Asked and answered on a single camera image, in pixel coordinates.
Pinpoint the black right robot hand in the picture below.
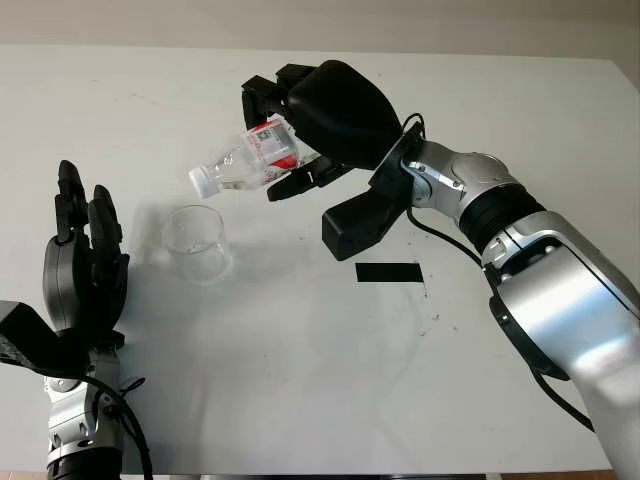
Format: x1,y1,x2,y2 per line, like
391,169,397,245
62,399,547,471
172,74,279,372
240,59,404,203

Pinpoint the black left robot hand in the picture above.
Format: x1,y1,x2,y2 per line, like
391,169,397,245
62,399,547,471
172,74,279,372
42,159,131,351

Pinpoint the clear water bottle red label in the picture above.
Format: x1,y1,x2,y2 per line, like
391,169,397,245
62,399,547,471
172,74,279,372
188,113,311,200

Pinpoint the clear glass cup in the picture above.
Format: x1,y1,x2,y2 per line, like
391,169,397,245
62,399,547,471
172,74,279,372
164,204,232,286

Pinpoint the black tape strip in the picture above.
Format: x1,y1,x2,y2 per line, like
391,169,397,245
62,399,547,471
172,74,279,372
354,262,424,285

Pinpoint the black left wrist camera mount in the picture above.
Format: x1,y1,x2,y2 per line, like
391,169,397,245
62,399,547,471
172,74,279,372
0,299,96,379

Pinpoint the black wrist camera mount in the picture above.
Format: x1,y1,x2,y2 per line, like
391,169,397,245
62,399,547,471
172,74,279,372
0,299,96,379
321,130,426,262

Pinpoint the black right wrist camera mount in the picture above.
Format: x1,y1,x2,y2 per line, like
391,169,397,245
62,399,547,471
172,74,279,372
321,130,426,262

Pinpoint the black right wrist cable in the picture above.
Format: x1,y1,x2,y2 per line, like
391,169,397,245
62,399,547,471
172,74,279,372
399,113,596,434

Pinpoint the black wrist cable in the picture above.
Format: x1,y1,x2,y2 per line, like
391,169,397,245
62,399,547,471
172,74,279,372
79,374,154,480
399,113,596,434

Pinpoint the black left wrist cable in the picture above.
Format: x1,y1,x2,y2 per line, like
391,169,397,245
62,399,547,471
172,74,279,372
79,374,154,480

